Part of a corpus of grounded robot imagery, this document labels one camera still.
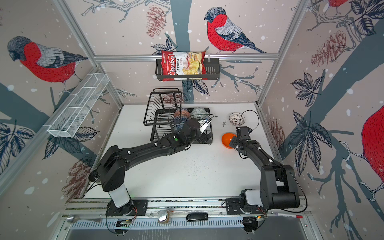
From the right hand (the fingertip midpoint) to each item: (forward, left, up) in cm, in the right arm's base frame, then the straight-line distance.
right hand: (237, 145), depth 91 cm
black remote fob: (-38, +24, 0) cm, 45 cm away
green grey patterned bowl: (+27, +25, 0) cm, 37 cm away
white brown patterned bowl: (+24, -2, -3) cm, 25 cm away
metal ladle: (-41, +82, -1) cm, 92 cm away
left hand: (+1, +20, +18) cm, 27 cm away
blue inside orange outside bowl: (+20, +37, +1) cm, 42 cm away
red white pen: (-34, -18, -5) cm, 39 cm away
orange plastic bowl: (+5, +6, -1) cm, 8 cm away
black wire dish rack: (+24, +50, +4) cm, 56 cm away
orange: (+27, +38, +1) cm, 46 cm away
